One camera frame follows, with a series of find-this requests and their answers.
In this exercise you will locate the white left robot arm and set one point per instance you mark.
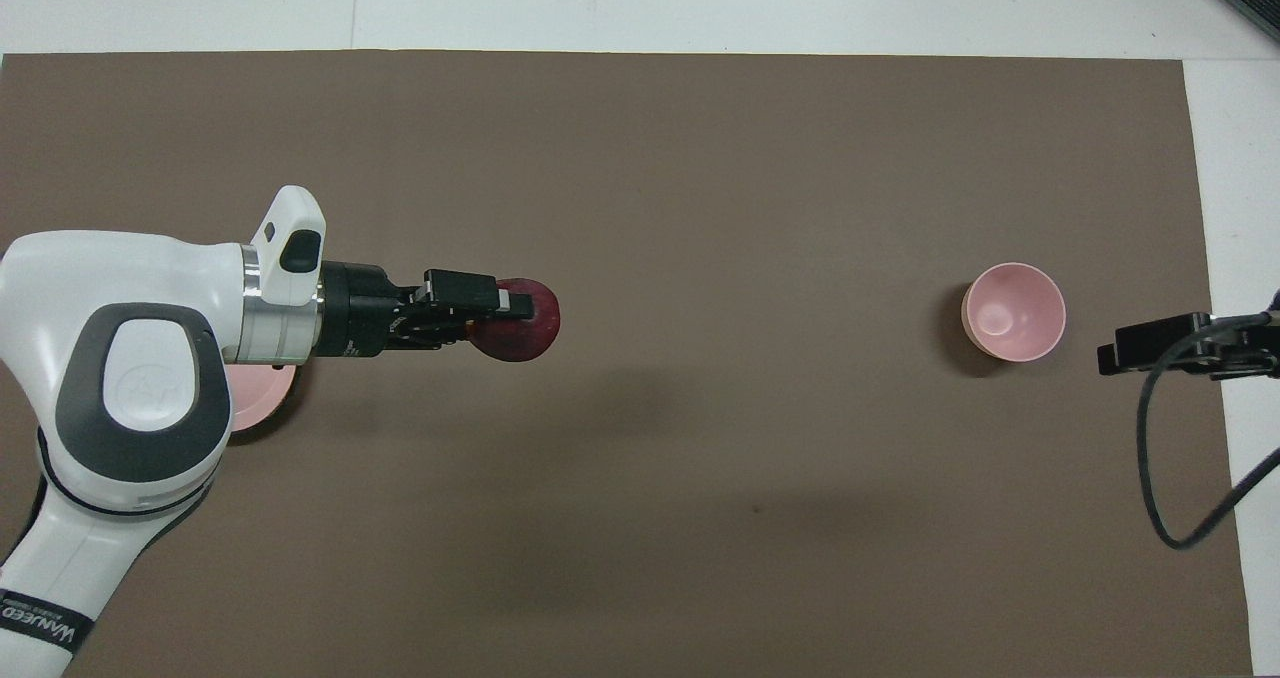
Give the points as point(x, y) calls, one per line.
point(140, 388)

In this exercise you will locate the dark red apple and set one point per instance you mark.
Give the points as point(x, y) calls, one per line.
point(520, 338)

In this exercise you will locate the pink plate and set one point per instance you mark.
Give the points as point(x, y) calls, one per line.
point(262, 398)

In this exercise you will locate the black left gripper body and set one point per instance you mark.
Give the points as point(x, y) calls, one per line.
point(355, 308)

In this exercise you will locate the brown table mat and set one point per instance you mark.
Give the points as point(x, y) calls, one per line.
point(700, 208)

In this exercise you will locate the pink bowl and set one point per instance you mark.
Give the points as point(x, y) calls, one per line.
point(1015, 310)

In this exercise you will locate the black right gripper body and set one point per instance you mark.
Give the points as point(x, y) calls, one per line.
point(1255, 366)

